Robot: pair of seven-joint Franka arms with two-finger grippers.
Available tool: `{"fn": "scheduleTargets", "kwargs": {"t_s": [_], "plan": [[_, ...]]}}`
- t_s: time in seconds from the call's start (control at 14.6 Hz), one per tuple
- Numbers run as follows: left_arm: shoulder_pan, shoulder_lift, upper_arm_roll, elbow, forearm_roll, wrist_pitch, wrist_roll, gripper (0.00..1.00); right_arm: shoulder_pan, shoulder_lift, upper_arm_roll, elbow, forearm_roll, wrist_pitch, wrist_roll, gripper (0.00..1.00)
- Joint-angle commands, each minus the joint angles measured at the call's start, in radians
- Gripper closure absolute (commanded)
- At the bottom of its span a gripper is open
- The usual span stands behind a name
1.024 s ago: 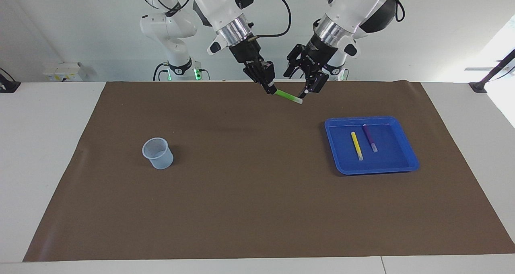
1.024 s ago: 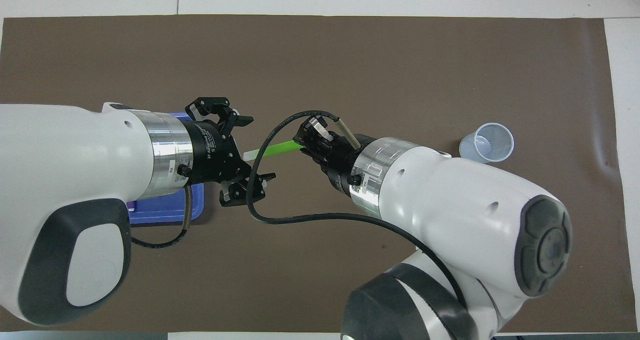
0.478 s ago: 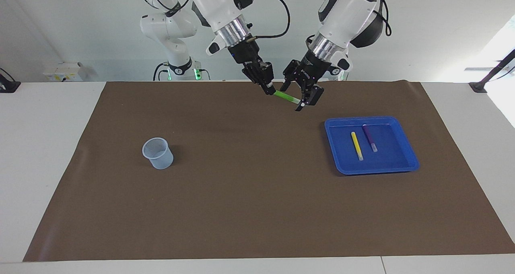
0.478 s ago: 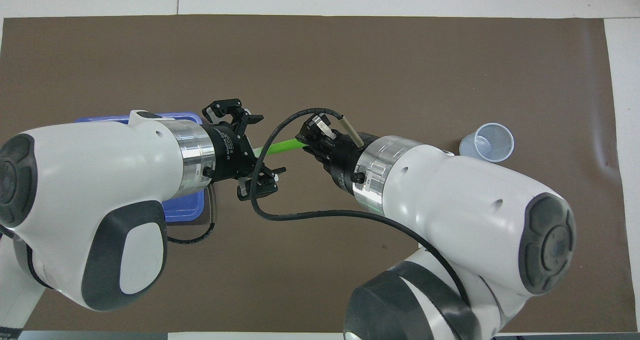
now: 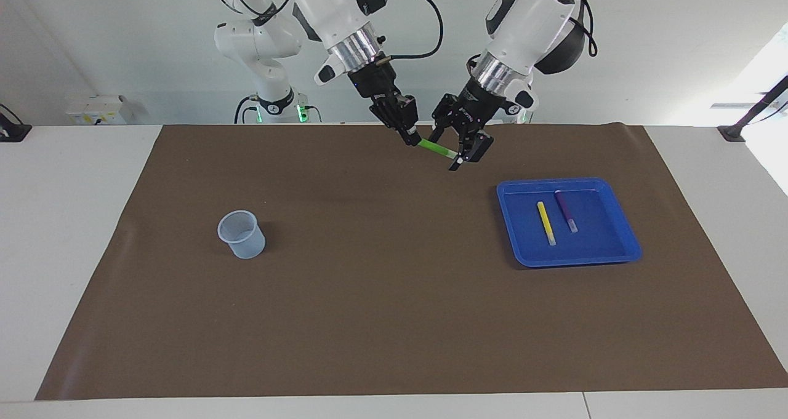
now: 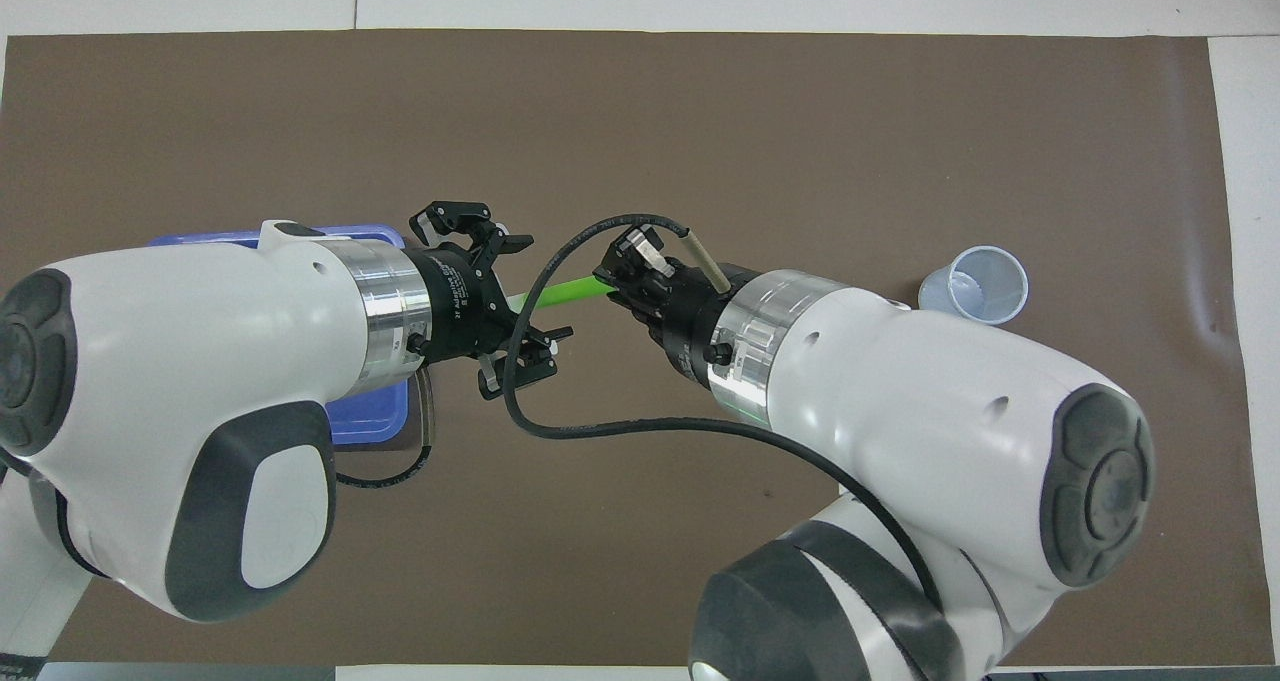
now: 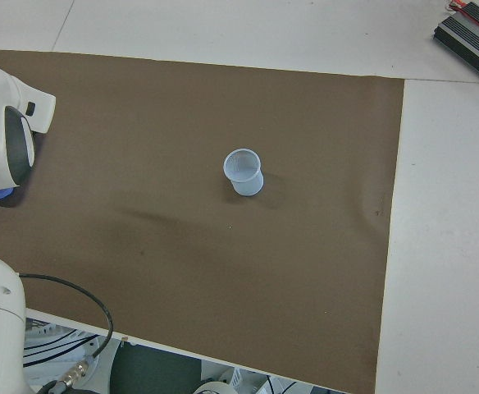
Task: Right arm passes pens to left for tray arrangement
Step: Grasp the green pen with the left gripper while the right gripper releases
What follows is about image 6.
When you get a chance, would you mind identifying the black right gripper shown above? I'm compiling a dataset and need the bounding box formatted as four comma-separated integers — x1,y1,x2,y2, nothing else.
595,226,746,387

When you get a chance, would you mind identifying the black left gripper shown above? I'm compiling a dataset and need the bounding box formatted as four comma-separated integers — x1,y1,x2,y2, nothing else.
402,201,573,402

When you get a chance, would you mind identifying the green marker pen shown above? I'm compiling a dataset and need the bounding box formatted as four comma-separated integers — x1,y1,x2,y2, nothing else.
508,276,621,314

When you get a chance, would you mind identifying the translucent plastic cup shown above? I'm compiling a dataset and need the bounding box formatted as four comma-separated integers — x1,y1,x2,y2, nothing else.
918,246,1030,325

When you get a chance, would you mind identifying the blue plastic tray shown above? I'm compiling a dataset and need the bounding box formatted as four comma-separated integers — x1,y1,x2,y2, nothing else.
148,223,411,447

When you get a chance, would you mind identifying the brown table mat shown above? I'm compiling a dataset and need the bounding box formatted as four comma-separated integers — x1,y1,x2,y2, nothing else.
0,29,1276,667

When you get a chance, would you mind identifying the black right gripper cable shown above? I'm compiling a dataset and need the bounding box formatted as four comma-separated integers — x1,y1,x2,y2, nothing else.
503,213,946,612

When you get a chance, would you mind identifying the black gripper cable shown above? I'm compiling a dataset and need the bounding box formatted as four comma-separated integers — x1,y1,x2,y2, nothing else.
335,371,436,490
503,213,946,612

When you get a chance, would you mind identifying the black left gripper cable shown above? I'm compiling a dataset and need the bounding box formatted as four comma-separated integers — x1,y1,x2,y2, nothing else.
335,371,436,490

